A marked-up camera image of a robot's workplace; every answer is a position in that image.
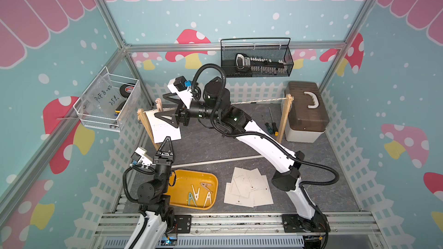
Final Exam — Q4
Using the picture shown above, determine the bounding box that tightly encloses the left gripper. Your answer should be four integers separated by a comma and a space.
153, 136, 175, 195

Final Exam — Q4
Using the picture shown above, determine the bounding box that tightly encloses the pink clothespin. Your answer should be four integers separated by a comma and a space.
200, 182, 213, 193
155, 98, 163, 112

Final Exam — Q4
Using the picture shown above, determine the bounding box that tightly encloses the white clothespin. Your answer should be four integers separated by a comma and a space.
192, 185, 200, 202
203, 191, 212, 209

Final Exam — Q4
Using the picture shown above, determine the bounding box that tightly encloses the postcard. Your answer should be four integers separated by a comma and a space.
250, 175, 273, 207
145, 110, 182, 144
228, 167, 266, 198
224, 183, 254, 208

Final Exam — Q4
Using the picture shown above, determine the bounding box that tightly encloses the green clothespin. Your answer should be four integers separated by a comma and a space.
188, 192, 197, 206

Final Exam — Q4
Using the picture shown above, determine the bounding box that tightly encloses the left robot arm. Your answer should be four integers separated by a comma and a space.
122, 136, 177, 249

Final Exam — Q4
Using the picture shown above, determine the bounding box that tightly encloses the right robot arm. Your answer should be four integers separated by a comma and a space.
155, 63, 339, 233

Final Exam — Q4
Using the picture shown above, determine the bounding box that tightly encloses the black tape roll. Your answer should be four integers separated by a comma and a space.
119, 84, 135, 98

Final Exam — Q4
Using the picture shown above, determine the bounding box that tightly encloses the yellow plastic tray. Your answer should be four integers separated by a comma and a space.
166, 169, 219, 210

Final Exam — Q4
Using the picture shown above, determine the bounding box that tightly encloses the socket wrench set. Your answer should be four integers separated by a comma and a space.
234, 54, 287, 76

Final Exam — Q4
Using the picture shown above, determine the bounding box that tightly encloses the brown lid storage box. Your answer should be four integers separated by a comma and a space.
284, 81, 329, 143

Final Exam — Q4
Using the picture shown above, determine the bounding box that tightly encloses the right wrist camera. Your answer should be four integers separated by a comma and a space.
167, 76, 193, 109

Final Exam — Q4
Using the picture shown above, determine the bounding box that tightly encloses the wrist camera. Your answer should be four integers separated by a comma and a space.
167, 76, 193, 109
131, 147, 153, 167

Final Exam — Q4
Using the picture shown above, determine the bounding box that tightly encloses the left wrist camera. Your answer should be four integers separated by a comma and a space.
131, 147, 153, 167

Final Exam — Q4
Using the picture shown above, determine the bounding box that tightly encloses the white wire wall basket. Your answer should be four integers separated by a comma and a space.
73, 67, 143, 133

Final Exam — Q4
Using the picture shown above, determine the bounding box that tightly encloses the black mesh wall basket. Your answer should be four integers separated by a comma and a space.
220, 38, 294, 78

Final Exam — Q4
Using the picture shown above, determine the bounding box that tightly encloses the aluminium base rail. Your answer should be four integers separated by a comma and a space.
90, 212, 385, 249

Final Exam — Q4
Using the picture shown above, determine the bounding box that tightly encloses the black handle screwdriver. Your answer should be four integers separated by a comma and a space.
269, 108, 279, 137

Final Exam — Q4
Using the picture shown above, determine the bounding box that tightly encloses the wooden string rack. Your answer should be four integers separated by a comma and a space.
137, 96, 293, 169

